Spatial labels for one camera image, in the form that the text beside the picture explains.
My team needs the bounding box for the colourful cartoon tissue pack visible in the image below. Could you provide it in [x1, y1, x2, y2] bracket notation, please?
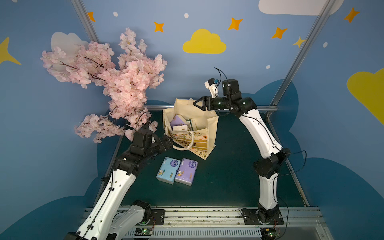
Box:
[173, 125, 190, 132]

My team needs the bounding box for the purple tissue pack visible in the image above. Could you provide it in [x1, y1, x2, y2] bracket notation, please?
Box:
[170, 115, 188, 128]
[175, 159, 198, 186]

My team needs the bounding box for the green white tissue pack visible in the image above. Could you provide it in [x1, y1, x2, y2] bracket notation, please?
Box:
[187, 119, 196, 131]

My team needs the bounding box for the cream canvas tote bag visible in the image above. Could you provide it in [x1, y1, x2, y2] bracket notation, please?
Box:
[163, 99, 219, 160]

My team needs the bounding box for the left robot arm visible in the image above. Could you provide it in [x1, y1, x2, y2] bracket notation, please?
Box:
[65, 127, 173, 240]

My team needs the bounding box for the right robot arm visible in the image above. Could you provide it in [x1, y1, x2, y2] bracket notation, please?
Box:
[194, 78, 291, 223]

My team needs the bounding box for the light blue tissue pack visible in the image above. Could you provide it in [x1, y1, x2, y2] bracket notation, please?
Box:
[156, 157, 181, 185]

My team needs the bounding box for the pink cherry blossom tree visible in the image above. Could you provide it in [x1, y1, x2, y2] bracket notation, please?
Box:
[41, 28, 168, 143]

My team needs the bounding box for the left green circuit board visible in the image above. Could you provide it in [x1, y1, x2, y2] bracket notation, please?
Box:
[134, 229, 154, 237]

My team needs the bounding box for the green circuit board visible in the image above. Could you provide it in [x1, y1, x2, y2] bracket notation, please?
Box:
[134, 229, 154, 237]
[260, 228, 278, 240]

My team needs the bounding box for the right green circuit board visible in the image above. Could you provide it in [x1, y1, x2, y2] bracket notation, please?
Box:
[260, 228, 278, 240]

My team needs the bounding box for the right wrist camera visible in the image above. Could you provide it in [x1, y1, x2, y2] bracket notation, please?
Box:
[205, 78, 219, 98]

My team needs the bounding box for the aluminium back frame rail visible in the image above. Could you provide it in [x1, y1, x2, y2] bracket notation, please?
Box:
[146, 105, 278, 112]

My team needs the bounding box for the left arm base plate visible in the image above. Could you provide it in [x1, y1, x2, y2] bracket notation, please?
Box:
[136, 209, 165, 226]

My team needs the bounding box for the right side frame rail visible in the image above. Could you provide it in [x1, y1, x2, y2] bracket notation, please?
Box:
[266, 117, 310, 207]

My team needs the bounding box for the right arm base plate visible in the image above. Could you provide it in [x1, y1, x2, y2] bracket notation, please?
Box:
[240, 207, 284, 225]

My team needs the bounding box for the aluminium front rail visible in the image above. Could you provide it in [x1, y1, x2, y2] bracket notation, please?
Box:
[71, 205, 334, 240]

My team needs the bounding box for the right vertical frame post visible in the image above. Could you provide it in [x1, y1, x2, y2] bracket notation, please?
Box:
[270, 0, 337, 110]

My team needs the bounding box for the vertical frame post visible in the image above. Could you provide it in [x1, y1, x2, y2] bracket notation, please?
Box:
[71, 0, 100, 43]
[270, 0, 337, 110]

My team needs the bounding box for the left vertical frame post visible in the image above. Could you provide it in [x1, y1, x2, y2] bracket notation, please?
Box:
[71, 0, 100, 43]

